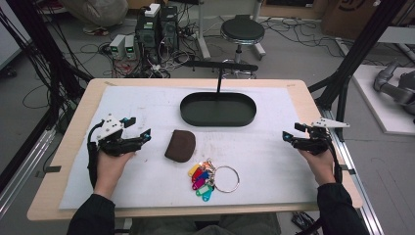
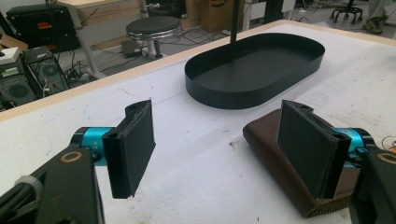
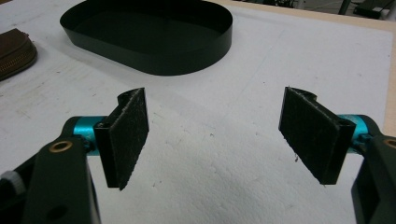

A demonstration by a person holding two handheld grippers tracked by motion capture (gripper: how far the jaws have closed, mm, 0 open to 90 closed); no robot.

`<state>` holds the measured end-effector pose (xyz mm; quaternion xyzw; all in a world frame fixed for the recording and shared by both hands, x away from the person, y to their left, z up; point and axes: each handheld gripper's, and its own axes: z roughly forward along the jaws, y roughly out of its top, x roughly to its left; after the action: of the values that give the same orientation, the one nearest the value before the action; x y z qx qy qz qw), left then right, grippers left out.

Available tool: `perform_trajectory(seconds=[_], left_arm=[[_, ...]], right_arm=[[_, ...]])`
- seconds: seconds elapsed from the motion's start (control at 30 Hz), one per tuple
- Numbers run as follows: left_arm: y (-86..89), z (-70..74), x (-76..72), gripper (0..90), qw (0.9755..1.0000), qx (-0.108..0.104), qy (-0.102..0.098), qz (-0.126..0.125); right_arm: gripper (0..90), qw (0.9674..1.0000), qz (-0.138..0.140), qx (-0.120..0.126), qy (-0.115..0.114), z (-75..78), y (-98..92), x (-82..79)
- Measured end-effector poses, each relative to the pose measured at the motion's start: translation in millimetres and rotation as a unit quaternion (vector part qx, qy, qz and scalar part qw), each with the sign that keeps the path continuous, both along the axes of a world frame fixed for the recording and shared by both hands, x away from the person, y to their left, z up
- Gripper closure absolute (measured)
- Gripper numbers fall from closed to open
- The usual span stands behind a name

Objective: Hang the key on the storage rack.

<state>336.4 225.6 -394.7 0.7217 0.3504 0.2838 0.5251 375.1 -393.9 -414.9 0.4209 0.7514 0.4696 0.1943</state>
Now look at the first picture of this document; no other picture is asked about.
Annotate brown fabric pouch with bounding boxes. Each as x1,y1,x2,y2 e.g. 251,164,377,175
163,128,197,164

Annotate person's right hand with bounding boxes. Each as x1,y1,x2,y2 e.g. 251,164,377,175
298,148,338,188

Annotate white foam mat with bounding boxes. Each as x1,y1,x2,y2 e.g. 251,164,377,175
59,84,320,211

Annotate hand-held gripper black cable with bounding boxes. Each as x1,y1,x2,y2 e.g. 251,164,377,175
325,135,345,184
85,119,106,190

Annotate aluminium rail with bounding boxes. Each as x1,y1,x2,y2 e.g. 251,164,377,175
320,108,386,235
0,126,57,217

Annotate person's left hand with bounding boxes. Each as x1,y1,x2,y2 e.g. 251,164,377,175
93,150,136,201

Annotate white metal stand leg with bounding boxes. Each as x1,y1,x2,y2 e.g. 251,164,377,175
195,0,212,61
250,0,267,62

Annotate white floor board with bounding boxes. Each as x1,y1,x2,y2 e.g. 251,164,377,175
351,64,415,137

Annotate black frame post with cables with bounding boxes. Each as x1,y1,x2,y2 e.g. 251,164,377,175
0,0,94,135

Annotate black tape strip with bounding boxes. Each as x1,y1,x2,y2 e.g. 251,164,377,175
34,164,63,179
339,164,357,176

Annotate key ring with colourful tags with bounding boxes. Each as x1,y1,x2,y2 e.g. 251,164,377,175
187,158,241,203

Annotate grey power supply unit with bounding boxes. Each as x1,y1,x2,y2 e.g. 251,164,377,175
109,33,127,61
124,34,138,61

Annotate black round stool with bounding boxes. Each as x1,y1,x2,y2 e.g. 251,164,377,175
219,14,266,79

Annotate black floor cables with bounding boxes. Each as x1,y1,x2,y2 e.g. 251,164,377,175
260,16,346,60

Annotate person's grey trousers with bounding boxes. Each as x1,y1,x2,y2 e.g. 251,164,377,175
129,212,282,235

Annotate black computer tower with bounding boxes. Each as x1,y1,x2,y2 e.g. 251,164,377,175
160,5,180,51
134,9,161,64

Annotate brown cardboard box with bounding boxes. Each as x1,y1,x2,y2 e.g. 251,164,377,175
320,0,415,41

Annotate small white box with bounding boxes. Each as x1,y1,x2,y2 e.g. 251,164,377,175
144,2,161,19

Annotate tangle of floor cables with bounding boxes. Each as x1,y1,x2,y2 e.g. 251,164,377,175
77,19,204,79

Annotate black metal frame post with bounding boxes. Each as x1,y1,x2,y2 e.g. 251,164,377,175
307,0,407,142

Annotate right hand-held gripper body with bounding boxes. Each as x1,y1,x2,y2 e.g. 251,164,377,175
300,117,351,157

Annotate black device under table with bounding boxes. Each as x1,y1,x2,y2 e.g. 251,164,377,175
290,211,317,233

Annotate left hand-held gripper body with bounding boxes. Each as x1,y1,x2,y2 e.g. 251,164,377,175
96,113,145,158

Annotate black oval tray with hanger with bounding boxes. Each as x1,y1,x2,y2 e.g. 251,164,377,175
179,60,259,128

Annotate left hand-held gripper black cable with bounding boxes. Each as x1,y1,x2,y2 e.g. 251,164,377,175
85,119,106,190

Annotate right hand-held gripper black cable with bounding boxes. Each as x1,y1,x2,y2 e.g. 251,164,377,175
325,135,345,184

